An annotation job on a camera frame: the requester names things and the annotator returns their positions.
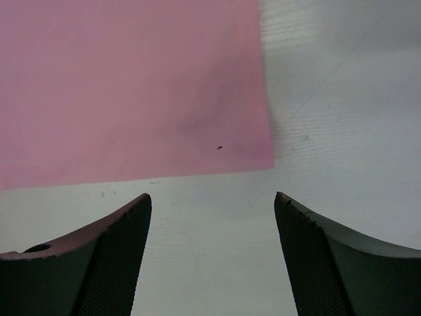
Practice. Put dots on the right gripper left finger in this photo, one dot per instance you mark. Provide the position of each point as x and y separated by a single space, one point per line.
90 271

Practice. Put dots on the pink t shirt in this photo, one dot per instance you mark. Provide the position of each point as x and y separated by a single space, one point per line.
104 91

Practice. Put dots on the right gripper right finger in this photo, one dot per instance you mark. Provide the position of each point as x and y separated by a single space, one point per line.
335 270

